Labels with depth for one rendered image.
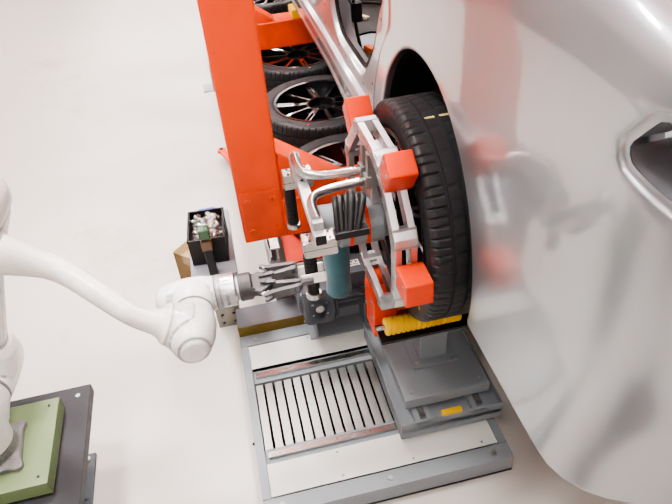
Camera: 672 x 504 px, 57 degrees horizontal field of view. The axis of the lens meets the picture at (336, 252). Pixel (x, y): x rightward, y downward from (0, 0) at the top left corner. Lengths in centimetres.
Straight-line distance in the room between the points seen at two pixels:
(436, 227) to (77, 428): 132
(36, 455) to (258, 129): 121
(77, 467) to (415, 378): 111
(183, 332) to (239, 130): 84
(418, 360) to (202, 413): 85
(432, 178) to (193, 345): 69
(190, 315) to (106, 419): 116
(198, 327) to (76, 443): 82
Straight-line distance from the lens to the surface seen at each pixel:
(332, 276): 205
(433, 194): 154
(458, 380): 221
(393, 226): 156
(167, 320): 151
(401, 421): 219
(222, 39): 198
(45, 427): 220
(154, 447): 246
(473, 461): 220
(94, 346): 290
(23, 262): 163
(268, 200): 224
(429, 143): 159
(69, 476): 212
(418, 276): 157
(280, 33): 404
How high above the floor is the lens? 192
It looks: 39 degrees down
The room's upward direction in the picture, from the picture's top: 5 degrees counter-clockwise
